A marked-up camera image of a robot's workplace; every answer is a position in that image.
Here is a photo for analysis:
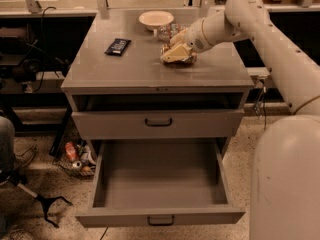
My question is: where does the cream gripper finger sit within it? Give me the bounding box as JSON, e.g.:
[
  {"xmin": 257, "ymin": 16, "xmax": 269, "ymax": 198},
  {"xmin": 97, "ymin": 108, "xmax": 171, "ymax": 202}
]
[{"xmin": 162, "ymin": 42, "xmax": 194, "ymax": 64}]

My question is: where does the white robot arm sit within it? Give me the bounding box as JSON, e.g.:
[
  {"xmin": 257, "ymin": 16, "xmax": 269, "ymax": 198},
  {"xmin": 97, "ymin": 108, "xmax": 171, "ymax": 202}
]
[{"xmin": 161, "ymin": 0, "xmax": 320, "ymax": 240}]

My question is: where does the grey drawer cabinet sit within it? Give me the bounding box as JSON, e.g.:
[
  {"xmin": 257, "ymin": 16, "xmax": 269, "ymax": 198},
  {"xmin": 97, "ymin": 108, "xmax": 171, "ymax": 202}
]
[{"xmin": 62, "ymin": 10, "xmax": 253, "ymax": 152}]

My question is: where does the open lower grey drawer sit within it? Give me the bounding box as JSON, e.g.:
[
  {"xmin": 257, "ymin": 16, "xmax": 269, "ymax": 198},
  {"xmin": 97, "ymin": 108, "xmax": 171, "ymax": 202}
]
[{"xmin": 76, "ymin": 139, "xmax": 245, "ymax": 228}]

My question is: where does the white ceramic bowl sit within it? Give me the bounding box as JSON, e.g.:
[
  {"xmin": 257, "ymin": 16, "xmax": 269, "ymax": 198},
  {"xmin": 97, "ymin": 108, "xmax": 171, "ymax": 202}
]
[{"xmin": 139, "ymin": 11, "xmax": 174, "ymax": 31}]

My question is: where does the dark blue snack packet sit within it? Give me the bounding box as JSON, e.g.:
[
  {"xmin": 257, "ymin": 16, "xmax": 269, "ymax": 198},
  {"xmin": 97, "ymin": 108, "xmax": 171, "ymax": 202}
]
[{"xmin": 105, "ymin": 38, "xmax": 131, "ymax": 56}]

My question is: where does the person leg in jeans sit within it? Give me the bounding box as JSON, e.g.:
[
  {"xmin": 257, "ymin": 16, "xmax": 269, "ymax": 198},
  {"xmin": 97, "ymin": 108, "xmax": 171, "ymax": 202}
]
[{"xmin": 0, "ymin": 117, "xmax": 15, "ymax": 173}]

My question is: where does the black reacher grabber tool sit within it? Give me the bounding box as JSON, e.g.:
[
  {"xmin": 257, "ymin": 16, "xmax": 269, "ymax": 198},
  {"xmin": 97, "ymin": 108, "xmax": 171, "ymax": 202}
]
[{"xmin": 0, "ymin": 170, "xmax": 72, "ymax": 228}]

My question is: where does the black power cable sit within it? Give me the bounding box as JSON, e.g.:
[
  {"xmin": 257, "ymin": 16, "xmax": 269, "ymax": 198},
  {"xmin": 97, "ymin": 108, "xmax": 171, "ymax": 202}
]
[{"xmin": 260, "ymin": 78, "xmax": 268, "ymax": 132}]

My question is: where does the wire basket with items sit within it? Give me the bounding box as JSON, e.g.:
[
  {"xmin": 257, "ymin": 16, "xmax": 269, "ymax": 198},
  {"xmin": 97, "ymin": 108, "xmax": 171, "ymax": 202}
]
[{"xmin": 53, "ymin": 140, "xmax": 96, "ymax": 177}]

